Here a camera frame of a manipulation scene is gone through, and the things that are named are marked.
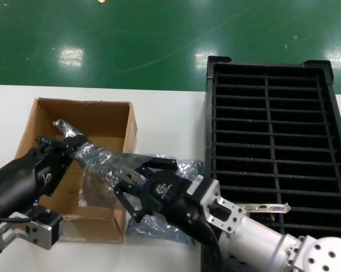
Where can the flat grey antistatic bag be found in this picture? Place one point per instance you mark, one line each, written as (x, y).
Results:
(159, 229)

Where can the wrist camera silver bracket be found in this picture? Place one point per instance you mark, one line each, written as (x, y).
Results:
(215, 204)
(39, 229)

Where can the left wrist camera silver bracket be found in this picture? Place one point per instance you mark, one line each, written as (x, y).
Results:
(39, 229)

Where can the black slotted plastic container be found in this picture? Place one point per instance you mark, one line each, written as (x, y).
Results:
(210, 141)

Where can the graphics card in tray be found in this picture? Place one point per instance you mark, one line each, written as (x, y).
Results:
(272, 208)

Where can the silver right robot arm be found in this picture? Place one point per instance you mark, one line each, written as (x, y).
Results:
(272, 241)

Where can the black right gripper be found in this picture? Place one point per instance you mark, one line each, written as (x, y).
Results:
(164, 195)

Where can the brown cardboard box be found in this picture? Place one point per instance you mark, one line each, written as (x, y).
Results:
(82, 119)

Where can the translucent antistatic bag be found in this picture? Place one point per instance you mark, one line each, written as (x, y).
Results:
(102, 161)

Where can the right wrist camera silver bracket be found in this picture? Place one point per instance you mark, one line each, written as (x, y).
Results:
(215, 204)

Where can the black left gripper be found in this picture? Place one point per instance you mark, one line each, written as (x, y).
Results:
(17, 181)

